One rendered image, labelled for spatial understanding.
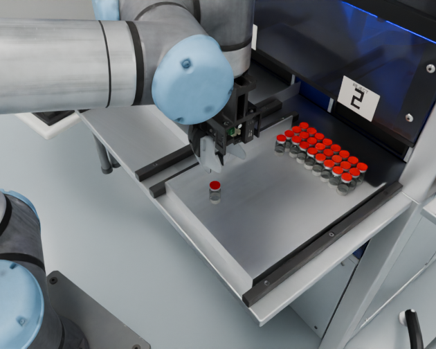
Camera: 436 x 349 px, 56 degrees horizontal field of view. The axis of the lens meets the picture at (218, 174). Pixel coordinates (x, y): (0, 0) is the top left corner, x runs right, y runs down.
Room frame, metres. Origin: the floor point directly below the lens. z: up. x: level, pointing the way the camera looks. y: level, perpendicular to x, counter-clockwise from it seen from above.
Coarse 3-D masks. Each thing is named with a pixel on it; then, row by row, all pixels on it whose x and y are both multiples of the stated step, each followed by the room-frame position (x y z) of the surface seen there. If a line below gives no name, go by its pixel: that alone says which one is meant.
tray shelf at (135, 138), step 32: (96, 128) 0.73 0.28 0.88; (128, 128) 0.73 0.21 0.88; (160, 128) 0.73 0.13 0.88; (256, 128) 0.73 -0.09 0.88; (320, 128) 0.73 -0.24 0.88; (128, 160) 0.62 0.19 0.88; (384, 160) 0.62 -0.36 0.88; (192, 224) 0.45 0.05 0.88; (384, 224) 0.46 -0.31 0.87; (320, 256) 0.38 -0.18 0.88; (288, 288) 0.32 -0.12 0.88; (256, 320) 0.27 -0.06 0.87
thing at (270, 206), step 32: (288, 128) 0.72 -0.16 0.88; (256, 160) 0.62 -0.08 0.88; (288, 160) 0.62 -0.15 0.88; (192, 192) 0.53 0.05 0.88; (224, 192) 0.53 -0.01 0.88; (256, 192) 0.53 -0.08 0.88; (288, 192) 0.53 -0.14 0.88; (320, 192) 0.53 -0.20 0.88; (352, 192) 0.53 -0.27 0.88; (224, 224) 0.45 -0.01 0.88; (256, 224) 0.45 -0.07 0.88; (288, 224) 0.45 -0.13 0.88; (320, 224) 0.45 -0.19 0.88; (224, 256) 0.38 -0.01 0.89; (256, 256) 0.38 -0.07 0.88; (288, 256) 0.37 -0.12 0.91
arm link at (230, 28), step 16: (208, 0) 0.46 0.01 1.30; (224, 0) 0.46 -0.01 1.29; (240, 0) 0.47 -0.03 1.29; (208, 16) 0.45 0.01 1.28; (224, 16) 0.46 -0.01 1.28; (240, 16) 0.47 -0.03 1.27; (208, 32) 0.47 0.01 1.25; (224, 32) 0.46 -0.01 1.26; (240, 32) 0.47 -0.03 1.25; (224, 48) 0.46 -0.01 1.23
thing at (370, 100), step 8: (344, 80) 0.68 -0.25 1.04; (352, 80) 0.67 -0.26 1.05; (344, 88) 0.68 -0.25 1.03; (352, 88) 0.66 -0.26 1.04; (360, 88) 0.65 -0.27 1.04; (344, 96) 0.67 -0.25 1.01; (352, 96) 0.66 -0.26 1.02; (360, 96) 0.65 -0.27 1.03; (368, 96) 0.64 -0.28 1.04; (376, 96) 0.62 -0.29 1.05; (344, 104) 0.67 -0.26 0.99; (360, 104) 0.64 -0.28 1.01; (368, 104) 0.63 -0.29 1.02; (376, 104) 0.62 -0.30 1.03; (360, 112) 0.64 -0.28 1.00; (368, 112) 0.63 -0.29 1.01
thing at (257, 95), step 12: (252, 72) 0.96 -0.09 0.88; (264, 72) 0.96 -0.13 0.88; (264, 84) 0.90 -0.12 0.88; (276, 84) 0.90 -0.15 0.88; (252, 96) 0.85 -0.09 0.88; (264, 96) 0.85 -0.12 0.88; (276, 96) 0.82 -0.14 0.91; (288, 96) 0.84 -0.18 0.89; (156, 108) 0.76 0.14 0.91; (168, 120) 0.73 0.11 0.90; (180, 132) 0.69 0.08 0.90
